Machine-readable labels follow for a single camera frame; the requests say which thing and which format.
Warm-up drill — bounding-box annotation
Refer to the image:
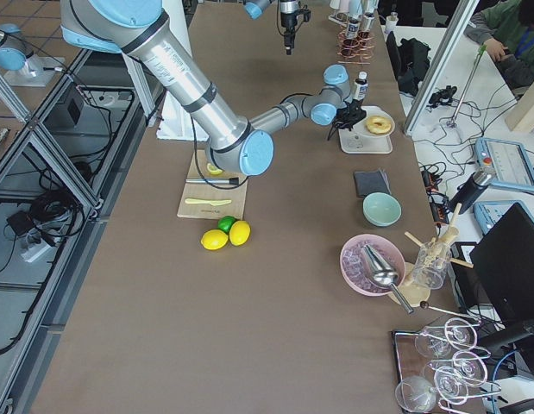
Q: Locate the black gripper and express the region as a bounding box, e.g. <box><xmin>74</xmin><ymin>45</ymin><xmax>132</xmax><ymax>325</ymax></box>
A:
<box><xmin>280</xmin><ymin>12</ymin><xmax>298</xmax><ymax>55</ymax></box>
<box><xmin>335</xmin><ymin>100</ymin><xmax>366</xmax><ymax>131</ymax></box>

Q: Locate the glazed ring donut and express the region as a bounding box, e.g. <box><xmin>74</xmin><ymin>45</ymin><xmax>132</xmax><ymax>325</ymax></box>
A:
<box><xmin>365</xmin><ymin>116</ymin><xmax>393</xmax><ymax>135</ymax></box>

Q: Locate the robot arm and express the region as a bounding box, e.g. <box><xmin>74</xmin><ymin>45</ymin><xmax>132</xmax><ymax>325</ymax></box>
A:
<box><xmin>60</xmin><ymin>1</ymin><xmax>351</xmax><ymax>176</ymax></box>
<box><xmin>243</xmin><ymin>0</ymin><xmax>310</xmax><ymax>55</ymax></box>

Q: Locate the cream rabbit tray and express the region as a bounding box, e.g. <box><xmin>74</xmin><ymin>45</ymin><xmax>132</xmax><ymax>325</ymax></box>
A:
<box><xmin>338</xmin><ymin>105</ymin><xmax>395</xmax><ymax>154</ymax></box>

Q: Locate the dark tea bottle on tray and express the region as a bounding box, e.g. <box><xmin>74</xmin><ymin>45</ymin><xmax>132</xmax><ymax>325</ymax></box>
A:
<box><xmin>353</xmin><ymin>71</ymin><xmax>368</xmax><ymax>105</ymax></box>

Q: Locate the dark glass tray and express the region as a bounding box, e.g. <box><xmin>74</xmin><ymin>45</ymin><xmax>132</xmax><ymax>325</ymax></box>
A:
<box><xmin>391</xmin><ymin>330</ymin><xmax>486</xmax><ymax>414</ymax></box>

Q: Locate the dark bottle in rack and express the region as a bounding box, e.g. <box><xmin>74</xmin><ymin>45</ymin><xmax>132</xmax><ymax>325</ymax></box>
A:
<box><xmin>344</xmin><ymin>17</ymin><xmax>360</xmax><ymax>41</ymax></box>

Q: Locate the grey folded cloth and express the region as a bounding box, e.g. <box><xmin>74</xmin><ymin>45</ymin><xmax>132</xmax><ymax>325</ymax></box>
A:
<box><xmin>353</xmin><ymin>169</ymin><xmax>392</xmax><ymax>198</ymax></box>

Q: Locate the black backpack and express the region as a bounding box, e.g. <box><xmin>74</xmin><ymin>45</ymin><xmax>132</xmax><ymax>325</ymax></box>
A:
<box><xmin>386</xmin><ymin>32</ymin><xmax>430</xmax><ymax>97</ymax></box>

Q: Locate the green ceramic bowl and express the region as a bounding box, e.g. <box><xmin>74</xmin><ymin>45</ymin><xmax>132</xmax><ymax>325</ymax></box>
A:
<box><xmin>362</xmin><ymin>192</ymin><xmax>402</xmax><ymax>227</ymax></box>

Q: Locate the steel muddler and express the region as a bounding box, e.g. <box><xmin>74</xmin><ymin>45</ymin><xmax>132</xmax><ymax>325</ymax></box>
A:
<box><xmin>185</xmin><ymin>177</ymin><xmax>240</xmax><ymax>187</ymax></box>

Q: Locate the black thermos bottle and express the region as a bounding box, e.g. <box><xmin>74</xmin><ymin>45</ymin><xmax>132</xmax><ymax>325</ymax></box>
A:
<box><xmin>449</xmin><ymin>166</ymin><xmax>496</xmax><ymax>215</ymax></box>

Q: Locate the half lemon slice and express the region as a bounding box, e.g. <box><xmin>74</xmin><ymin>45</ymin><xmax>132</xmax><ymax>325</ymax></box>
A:
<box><xmin>206</xmin><ymin>163</ymin><xmax>223</xmax><ymax>176</ymax></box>

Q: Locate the pink ice bowl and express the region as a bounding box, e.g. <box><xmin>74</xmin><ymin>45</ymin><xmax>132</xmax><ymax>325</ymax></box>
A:
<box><xmin>340</xmin><ymin>234</ymin><xmax>405</xmax><ymax>297</ymax></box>

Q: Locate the metal ice scoop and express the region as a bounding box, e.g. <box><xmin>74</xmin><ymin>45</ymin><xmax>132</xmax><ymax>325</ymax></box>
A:
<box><xmin>361</xmin><ymin>244</ymin><xmax>414</xmax><ymax>314</ymax></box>

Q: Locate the wooden cutting board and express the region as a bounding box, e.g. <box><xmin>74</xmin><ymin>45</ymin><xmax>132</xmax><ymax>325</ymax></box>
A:
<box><xmin>177</xmin><ymin>149</ymin><xmax>248</xmax><ymax>220</ymax></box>

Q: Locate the upper yellow lemon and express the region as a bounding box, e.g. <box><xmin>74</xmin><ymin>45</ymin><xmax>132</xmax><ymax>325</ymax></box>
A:
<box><xmin>229</xmin><ymin>220</ymin><xmax>251</xmax><ymax>246</ymax></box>

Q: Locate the yellow lemon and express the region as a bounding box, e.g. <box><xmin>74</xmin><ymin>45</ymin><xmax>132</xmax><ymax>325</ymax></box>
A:
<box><xmin>229</xmin><ymin>220</ymin><xmax>251</xmax><ymax>246</ymax></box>
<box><xmin>200</xmin><ymin>229</ymin><xmax>229</xmax><ymax>251</ymax></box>

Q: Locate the green lime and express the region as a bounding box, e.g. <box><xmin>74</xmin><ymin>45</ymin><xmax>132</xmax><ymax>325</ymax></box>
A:
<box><xmin>217</xmin><ymin>216</ymin><xmax>237</xmax><ymax>234</ymax></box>

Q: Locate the blue teach pendant lower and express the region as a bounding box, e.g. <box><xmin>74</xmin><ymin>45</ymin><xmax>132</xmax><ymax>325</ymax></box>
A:
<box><xmin>473</xmin><ymin>200</ymin><xmax>525</xmax><ymax>235</ymax></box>

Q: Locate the blue teach pendant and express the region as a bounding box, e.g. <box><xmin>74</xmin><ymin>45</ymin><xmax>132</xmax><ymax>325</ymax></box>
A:
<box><xmin>474</xmin><ymin>137</ymin><xmax>534</xmax><ymax>192</ymax></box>
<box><xmin>473</xmin><ymin>200</ymin><xmax>525</xmax><ymax>235</ymax></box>

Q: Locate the clear glass pitcher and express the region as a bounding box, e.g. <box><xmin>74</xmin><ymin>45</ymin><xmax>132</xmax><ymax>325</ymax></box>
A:
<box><xmin>411</xmin><ymin>241</ymin><xmax>450</xmax><ymax>290</ymax></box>

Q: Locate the blue teach pendant upper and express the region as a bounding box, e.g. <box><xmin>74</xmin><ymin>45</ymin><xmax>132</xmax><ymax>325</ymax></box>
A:
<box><xmin>474</xmin><ymin>137</ymin><xmax>534</xmax><ymax>192</ymax></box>

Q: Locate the yellow plastic knife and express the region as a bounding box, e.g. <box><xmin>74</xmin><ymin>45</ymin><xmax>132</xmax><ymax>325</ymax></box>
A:
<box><xmin>184</xmin><ymin>198</ymin><xmax>232</xmax><ymax>206</ymax></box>

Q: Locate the lower yellow lemon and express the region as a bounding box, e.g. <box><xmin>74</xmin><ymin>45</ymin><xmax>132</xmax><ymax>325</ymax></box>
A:
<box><xmin>200</xmin><ymin>229</ymin><xmax>229</xmax><ymax>251</ymax></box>

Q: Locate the seated person green jacket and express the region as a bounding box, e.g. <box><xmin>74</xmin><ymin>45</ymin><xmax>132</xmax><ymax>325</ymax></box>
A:
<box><xmin>464</xmin><ymin>0</ymin><xmax>534</xmax><ymax>88</ymax></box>

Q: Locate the black monitor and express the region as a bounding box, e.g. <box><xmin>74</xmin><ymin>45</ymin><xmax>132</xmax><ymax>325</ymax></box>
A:
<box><xmin>470</xmin><ymin>203</ymin><xmax>534</xmax><ymax>376</ymax></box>

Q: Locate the wine glass top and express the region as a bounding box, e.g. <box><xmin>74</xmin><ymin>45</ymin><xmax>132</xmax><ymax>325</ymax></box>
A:
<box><xmin>414</xmin><ymin>317</ymin><xmax>477</xmax><ymax>359</ymax></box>

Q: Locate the wine glass middle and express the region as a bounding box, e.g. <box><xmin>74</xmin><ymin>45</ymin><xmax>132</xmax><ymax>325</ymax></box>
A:
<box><xmin>422</xmin><ymin>351</ymin><xmax>488</xmax><ymax>386</ymax></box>

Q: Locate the wine glass lying bottom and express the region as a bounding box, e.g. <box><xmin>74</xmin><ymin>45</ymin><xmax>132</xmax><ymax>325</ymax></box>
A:
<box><xmin>394</xmin><ymin>375</ymin><xmax>437</xmax><ymax>413</ymax></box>

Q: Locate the wine glass lower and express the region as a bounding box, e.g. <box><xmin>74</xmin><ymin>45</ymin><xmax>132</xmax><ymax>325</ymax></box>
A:
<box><xmin>434</xmin><ymin>367</ymin><xmax>469</xmax><ymax>405</ymax></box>

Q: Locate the white power strip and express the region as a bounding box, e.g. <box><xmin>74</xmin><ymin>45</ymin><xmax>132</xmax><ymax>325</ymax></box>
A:
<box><xmin>21</xmin><ymin>235</ymin><xmax>56</xmax><ymax>263</ymax></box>

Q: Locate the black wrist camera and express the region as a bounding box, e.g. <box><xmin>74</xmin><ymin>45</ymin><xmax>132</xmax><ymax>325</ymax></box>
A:
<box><xmin>298</xmin><ymin>5</ymin><xmax>311</xmax><ymax>22</ymax></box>

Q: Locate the copper wire bottle rack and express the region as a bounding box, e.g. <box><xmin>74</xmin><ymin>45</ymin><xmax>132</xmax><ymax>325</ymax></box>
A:
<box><xmin>337</xmin><ymin>31</ymin><xmax>375</xmax><ymax>65</ymax></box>

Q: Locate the wooden stand frame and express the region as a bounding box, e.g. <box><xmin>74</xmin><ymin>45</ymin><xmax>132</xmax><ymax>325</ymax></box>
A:
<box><xmin>405</xmin><ymin>204</ymin><xmax>474</xmax><ymax>268</ymax></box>

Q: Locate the aluminium frame post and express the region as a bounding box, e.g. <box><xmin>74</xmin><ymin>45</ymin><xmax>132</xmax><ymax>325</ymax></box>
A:
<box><xmin>403</xmin><ymin>0</ymin><xmax>479</xmax><ymax>137</ymax></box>

